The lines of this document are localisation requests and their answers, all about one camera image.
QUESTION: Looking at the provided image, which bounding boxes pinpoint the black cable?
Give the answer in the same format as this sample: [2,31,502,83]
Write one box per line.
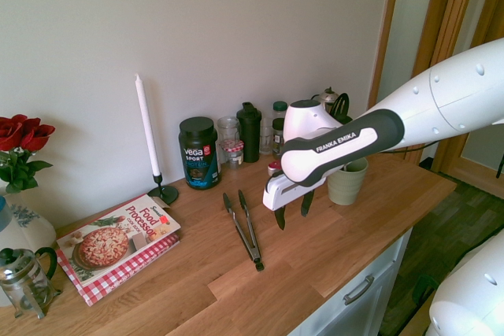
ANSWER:
[387,139,436,155]

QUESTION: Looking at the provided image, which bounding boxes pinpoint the Food Processor cookbook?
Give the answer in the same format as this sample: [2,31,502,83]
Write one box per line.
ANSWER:
[56,193,183,289]

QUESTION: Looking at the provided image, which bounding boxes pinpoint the clear empty glass jar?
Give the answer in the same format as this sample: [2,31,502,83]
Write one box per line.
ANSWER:
[217,116,241,164]

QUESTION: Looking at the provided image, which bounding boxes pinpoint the black Vega protein tub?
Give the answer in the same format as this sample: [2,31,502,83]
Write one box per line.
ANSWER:
[178,116,223,191]

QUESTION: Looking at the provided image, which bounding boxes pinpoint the black slotted spatula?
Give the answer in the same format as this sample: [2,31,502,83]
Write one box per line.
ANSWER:
[331,92,353,125]

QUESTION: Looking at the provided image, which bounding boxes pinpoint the jar with green lid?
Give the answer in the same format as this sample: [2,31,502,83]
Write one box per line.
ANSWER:
[272,100,289,120]

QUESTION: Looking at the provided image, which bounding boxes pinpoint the tall white candle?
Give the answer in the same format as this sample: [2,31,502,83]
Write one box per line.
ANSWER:
[134,72,161,177]

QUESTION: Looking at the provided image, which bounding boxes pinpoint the black shaker bottle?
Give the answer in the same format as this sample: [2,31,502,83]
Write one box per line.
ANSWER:
[235,102,263,164]

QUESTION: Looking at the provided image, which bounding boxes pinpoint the pale green ceramic utensil holder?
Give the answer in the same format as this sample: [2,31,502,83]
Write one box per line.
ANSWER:
[327,157,369,206]

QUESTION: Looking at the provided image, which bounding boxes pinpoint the silver metal kettle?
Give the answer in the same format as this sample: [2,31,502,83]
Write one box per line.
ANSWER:
[313,87,341,115]

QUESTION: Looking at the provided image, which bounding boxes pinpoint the spice jar with green label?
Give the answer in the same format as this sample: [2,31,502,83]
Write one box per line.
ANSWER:
[271,117,286,157]

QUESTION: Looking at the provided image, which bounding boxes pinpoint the wooden door frame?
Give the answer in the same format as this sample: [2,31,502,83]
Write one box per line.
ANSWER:
[368,0,504,188]

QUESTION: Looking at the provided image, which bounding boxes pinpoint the red gingham cookbook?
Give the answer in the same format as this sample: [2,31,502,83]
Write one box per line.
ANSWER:
[54,232,182,308]

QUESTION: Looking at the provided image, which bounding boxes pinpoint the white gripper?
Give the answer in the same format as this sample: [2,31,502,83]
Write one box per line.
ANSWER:
[262,172,328,231]

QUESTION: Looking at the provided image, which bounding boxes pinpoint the glass French press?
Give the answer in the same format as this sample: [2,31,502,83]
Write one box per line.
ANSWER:
[0,247,63,320]

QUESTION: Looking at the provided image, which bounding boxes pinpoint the silver drawer handle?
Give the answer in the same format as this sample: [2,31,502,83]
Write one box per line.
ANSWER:
[342,275,376,306]

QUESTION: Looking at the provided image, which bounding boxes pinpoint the white kitchen cabinet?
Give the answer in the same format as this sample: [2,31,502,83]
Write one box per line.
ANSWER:
[283,228,414,336]

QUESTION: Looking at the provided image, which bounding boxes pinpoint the jar with red gingham lid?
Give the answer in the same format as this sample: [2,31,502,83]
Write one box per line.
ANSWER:
[220,139,245,171]

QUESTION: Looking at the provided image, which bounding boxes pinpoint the red rose bouquet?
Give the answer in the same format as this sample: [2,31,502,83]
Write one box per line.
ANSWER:
[0,114,57,195]

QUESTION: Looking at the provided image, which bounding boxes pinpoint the black metal tongs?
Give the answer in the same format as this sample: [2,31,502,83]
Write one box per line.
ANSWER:
[222,189,265,272]

